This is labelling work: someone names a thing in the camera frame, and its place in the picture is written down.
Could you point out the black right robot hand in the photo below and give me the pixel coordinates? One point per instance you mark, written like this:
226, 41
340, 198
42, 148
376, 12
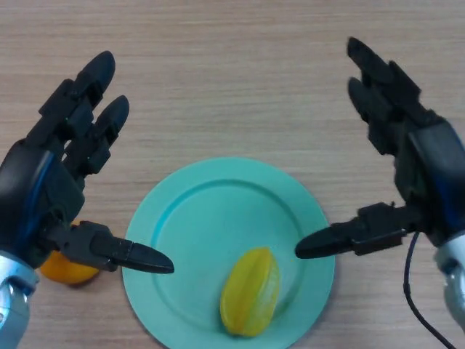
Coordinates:
432, 163

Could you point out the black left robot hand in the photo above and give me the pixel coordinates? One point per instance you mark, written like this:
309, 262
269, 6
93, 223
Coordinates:
22, 189

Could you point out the yellow starfruit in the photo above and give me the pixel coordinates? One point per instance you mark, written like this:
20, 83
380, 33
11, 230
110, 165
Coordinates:
250, 291

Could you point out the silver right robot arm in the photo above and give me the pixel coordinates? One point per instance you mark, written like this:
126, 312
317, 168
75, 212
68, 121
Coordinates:
456, 283

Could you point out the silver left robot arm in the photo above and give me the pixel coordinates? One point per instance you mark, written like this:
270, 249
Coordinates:
12, 301

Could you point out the green round plate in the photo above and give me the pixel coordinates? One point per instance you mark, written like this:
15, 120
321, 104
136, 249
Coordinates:
196, 225

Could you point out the orange round fruit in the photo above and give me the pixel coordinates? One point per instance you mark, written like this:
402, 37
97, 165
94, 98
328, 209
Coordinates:
69, 273

